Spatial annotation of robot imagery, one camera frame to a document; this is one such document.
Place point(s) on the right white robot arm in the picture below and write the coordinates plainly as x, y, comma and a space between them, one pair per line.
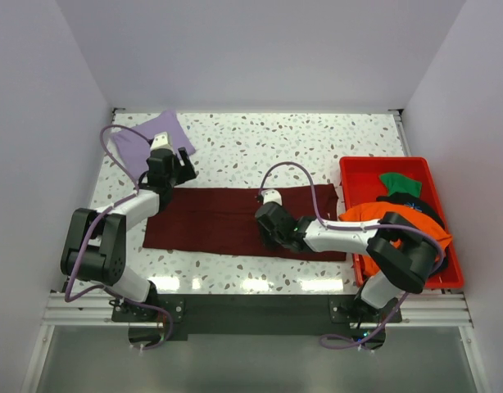
405, 255

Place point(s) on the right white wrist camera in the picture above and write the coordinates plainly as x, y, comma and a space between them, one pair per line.
269, 195

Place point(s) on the orange t shirt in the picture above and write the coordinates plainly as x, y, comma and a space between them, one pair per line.
375, 210

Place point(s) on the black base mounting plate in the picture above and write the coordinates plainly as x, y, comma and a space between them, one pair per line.
178, 317

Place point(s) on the black t shirt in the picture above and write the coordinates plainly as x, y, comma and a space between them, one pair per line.
420, 214

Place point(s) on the green t shirt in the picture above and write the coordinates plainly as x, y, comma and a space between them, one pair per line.
399, 183

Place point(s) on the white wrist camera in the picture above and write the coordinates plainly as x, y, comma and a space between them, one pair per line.
161, 141
269, 195

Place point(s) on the folded lilac t shirt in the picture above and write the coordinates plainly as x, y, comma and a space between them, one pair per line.
134, 151

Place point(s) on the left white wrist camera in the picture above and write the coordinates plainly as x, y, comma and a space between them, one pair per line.
161, 141

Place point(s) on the maroon t shirt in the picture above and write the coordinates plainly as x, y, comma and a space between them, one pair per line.
218, 221

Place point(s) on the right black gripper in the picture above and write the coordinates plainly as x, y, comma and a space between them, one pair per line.
266, 241

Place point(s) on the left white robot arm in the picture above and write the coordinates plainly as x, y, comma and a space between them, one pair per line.
94, 254

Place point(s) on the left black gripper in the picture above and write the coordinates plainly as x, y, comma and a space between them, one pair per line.
186, 171

